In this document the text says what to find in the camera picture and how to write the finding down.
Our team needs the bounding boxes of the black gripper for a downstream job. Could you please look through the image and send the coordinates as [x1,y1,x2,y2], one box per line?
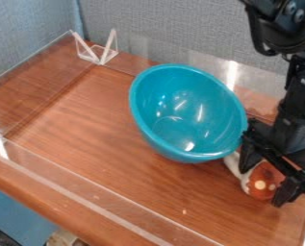
[238,101,305,208]

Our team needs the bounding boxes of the white and brown toy mushroom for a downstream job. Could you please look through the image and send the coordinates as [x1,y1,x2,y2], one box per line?
[224,152,285,201]

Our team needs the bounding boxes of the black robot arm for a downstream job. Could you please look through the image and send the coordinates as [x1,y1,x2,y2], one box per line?
[240,0,305,207]

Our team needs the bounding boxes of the blue plastic bowl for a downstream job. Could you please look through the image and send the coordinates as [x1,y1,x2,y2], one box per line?
[129,63,248,163]

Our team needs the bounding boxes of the clear acrylic front barrier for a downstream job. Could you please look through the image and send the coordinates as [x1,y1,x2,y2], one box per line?
[0,133,222,246]

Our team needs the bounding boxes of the clear acrylic barrier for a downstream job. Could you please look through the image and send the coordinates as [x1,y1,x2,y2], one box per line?
[0,133,222,246]
[69,30,288,107]

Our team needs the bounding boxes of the clear acrylic back barrier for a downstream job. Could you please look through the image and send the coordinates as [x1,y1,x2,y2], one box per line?
[69,30,288,107]

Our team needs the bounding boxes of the clear acrylic corner bracket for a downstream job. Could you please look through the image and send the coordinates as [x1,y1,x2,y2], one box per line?
[70,29,119,65]

